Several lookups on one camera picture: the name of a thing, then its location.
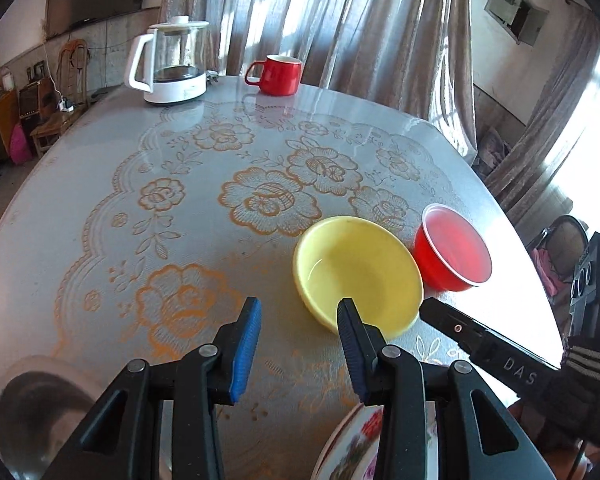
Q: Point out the grey sheer curtain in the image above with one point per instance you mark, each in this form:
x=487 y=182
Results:
x=355 y=20
x=555 y=125

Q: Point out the white jar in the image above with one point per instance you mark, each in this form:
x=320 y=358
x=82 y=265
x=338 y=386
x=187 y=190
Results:
x=7 y=82

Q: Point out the yellow plastic bowl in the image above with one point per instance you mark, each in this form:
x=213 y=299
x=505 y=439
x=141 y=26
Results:
x=355 y=270

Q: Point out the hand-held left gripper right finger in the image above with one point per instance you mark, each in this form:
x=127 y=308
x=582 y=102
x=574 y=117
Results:
x=352 y=350

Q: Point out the stainless steel bowl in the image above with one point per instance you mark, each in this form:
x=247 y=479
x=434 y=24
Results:
x=30 y=410

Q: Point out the person's right forearm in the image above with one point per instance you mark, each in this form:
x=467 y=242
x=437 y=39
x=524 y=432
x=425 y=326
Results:
x=595 y=395

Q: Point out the pink bag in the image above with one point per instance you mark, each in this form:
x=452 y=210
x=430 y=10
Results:
x=20 y=145

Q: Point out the pile of papers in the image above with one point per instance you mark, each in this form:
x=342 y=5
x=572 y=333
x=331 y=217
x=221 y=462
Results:
x=495 y=150

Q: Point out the wooden chair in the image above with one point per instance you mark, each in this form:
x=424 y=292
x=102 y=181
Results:
x=47 y=130

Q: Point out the red mug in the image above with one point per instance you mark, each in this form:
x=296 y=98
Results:
x=280 y=77

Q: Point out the red plastic bowl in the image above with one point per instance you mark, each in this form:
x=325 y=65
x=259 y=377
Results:
x=455 y=255

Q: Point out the black speaker box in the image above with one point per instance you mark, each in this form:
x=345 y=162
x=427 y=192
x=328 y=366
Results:
x=30 y=100

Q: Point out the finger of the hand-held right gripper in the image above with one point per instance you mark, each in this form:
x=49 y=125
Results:
x=450 y=325

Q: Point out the floral lace table mat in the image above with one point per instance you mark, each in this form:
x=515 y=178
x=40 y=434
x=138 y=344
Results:
x=205 y=170

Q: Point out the pink cloth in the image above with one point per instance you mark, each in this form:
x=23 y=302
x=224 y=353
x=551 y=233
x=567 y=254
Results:
x=545 y=270

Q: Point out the white power strip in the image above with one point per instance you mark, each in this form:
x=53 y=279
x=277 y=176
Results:
x=66 y=106

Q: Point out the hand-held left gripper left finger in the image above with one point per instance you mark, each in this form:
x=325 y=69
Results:
x=245 y=350

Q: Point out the white plate with pink rose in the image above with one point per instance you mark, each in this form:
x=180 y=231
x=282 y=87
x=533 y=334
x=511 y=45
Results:
x=350 y=455

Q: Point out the white glass electric kettle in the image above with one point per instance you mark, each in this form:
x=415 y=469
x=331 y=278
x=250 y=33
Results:
x=172 y=91

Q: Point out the dark round-back chair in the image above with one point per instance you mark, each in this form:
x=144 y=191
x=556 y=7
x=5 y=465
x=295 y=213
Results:
x=562 y=240

